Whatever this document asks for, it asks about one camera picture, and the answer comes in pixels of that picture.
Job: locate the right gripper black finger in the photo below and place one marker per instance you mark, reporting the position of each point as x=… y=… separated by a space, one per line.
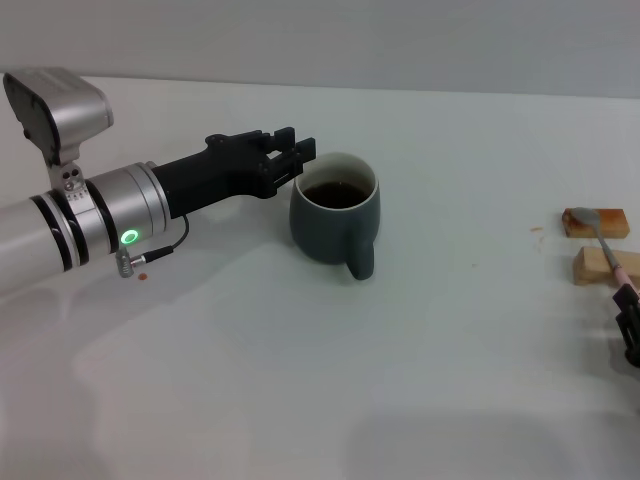
x=626 y=296

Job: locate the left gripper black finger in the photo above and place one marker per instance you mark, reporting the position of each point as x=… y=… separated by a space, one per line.
x=284 y=141
x=304 y=155

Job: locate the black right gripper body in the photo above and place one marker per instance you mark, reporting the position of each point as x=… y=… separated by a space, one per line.
x=634 y=356

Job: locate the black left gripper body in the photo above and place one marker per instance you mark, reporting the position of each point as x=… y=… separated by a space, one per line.
x=212 y=175

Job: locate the grey ceramic coffee cup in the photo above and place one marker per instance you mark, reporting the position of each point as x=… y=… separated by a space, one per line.
x=320 y=235

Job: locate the light plain wooden block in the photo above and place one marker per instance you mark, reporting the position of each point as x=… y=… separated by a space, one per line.
x=590 y=265

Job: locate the coffee stained wooden block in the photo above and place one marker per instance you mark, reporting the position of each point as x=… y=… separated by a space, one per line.
x=612 y=225

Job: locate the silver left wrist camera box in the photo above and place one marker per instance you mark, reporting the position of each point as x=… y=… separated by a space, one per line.
x=62 y=105

